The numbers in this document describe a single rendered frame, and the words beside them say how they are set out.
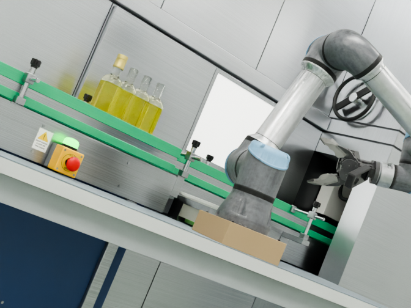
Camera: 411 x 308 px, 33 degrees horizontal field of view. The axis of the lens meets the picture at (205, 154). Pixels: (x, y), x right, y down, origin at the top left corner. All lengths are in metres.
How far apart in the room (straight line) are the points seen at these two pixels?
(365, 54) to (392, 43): 1.08
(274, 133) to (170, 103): 0.60
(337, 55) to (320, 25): 1.00
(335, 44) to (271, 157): 0.38
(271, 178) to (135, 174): 0.48
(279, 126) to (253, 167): 0.22
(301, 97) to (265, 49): 0.78
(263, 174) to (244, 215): 0.12
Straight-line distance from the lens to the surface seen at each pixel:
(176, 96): 2.48
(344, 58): 1.97
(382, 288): 2.98
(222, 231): 1.75
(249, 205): 1.80
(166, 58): 2.44
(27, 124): 1.92
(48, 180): 1.55
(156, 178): 2.15
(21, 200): 1.60
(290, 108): 2.00
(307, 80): 2.03
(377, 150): 2.84
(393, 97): 2.00
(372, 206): 2.79
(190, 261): 1.75
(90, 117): 2.02
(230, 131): 2.66
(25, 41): 2.23
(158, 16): 2.43
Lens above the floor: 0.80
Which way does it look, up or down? 5 degrees up
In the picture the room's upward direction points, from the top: 23 degrees clockwise
